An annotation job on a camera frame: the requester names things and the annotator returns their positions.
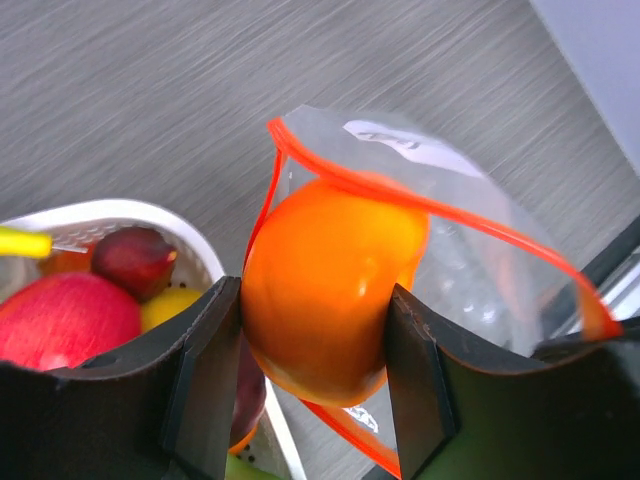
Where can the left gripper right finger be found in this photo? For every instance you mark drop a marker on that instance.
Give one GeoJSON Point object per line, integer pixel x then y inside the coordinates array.
{"type": "Point", "coordinates": [464, 408]}

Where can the single yellow banana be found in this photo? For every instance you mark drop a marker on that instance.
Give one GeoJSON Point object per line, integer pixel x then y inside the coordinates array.
{"type": "Point", "coordinates": [24, 243]}

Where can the dark purple fig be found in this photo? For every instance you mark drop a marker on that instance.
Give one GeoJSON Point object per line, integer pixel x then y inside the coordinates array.
{"type": "Point", "coordinates": [137, 259]}

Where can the dark red mangosteen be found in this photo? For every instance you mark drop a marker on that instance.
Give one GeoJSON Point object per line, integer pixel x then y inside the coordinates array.
{"type": "Point", "coordinates": [250, 394]}

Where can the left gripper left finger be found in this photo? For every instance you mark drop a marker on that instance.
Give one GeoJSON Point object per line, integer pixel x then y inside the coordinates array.
{"type": "Point", "coordinates": [158, 407]}

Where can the clear zip top bag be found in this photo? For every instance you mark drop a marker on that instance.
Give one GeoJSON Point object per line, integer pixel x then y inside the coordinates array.
{"type": "Point", "coordinates": [484, 257]}

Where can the white perforated fruit basket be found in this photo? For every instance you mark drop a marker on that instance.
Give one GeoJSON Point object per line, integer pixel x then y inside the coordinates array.
{"type": "Point", "coordinates": [75, 230]}

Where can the red apple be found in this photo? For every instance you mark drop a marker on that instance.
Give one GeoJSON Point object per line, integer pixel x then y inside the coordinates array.
{"type": "Point", "coordinates": [62, 320]}

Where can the yellow lemon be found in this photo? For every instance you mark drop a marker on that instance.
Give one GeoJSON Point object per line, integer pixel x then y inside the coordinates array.
{"type": "Point", "coordinates": [171, 302]}

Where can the orange fruit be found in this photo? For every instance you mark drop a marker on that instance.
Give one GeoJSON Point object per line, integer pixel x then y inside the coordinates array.
{"type": "Point", "coordinates": [316, 288]}
{"type": "Point", "coordinates": [239, 447]}

